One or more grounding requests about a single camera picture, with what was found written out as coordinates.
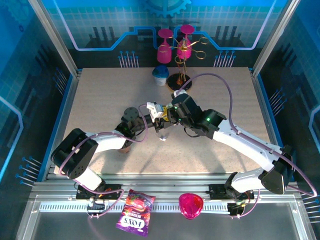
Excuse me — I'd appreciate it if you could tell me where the aluminium table side rail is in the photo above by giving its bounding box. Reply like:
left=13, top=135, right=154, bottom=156
left=44, top=69, right=83, bottom=176
left=249, top=68, right=291, bottom=176

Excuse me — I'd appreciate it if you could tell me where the aluminium frame cross rail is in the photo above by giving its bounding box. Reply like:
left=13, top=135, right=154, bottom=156
left=29, top=172, right=301, bottom=201

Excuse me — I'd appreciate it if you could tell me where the pink heart-shaped bowl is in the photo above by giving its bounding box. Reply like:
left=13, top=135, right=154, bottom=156
left=178, top=192, right=203, bottom=220

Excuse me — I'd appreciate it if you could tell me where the aluminium frame post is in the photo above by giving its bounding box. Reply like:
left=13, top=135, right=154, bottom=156
left=251, top=0, right=302, bottom=78
left=27, top=0, right=83, bottom=78

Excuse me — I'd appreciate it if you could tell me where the white cup with blue lid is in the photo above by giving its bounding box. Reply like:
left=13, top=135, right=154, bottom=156
left=151, top=65, right=170, bottom=87

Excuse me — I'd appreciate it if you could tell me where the purple candy bag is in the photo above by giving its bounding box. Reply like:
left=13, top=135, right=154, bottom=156
left=115, top=189, right=156, bottom=237

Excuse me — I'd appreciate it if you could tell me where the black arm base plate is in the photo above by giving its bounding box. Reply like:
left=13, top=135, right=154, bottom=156
left=208, top=183, right=255, bottom=201
left=75, top=183, right=123, bottom=201

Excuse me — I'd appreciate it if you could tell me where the thin black cable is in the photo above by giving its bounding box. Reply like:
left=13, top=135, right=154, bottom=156
left=183, top=126, right=202, bottom=139

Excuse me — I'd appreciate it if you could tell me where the gold glass rack stand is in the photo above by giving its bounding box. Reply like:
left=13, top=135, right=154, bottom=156
left=166, top=34, right=210, bottom=94

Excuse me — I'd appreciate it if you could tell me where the black controller board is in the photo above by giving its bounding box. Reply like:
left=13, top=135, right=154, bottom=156
left=86, top=198, right=106, bottom=218
left=226, top=201, right=248, bottom=218

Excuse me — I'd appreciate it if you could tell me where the pink wine glass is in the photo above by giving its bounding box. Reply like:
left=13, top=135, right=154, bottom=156
left=175, top=24, right=195, bottom=60
left=156, top=28, right=174, bottom=64

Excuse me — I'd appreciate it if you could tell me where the white slotted cable duct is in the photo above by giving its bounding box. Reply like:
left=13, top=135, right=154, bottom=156
left=38, top=201, right=232, bottom=213

